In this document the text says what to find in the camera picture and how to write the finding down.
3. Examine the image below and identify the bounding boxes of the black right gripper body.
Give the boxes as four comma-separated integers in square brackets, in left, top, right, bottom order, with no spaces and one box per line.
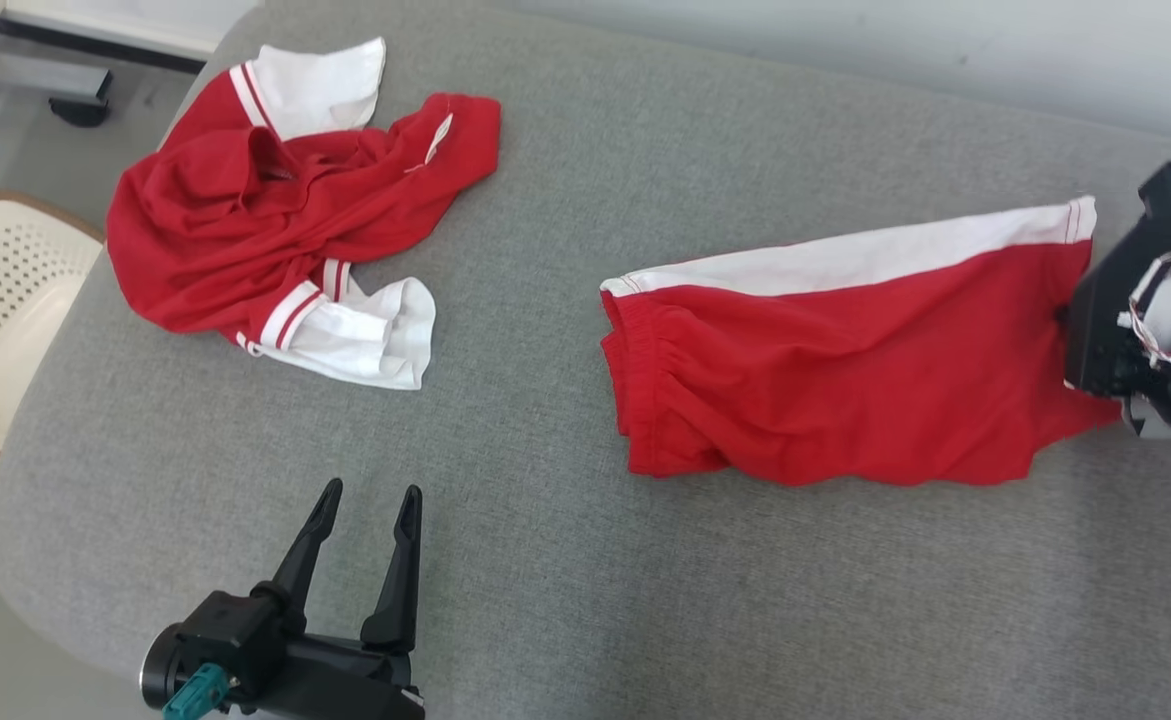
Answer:
[1062,214,1171,403]

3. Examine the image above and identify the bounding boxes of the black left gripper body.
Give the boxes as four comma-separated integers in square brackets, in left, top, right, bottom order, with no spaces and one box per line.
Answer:
[225,632,428,720]

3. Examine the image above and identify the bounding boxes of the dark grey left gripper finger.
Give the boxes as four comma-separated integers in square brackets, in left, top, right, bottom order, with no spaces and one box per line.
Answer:
[359,484,425,658]
[253,477,345,633]

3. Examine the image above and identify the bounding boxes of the red shorts with white stripe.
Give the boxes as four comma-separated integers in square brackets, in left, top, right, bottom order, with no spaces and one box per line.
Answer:
[599,195,1125,490]

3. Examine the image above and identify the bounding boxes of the red jersey with white sleeves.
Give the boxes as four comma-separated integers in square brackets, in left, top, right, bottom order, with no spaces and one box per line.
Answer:
[105,37,503,392]

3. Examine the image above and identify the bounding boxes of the cream perforated laundry basket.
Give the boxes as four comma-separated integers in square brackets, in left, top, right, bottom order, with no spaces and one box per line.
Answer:
[0,191,107,462]

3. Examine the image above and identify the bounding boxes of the black caster wheel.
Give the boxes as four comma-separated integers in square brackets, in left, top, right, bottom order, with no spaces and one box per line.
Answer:
[47,93,113,129]

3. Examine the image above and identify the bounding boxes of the grey metal frame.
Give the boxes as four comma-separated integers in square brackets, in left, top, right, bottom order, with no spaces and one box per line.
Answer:
[0,0,214,103]

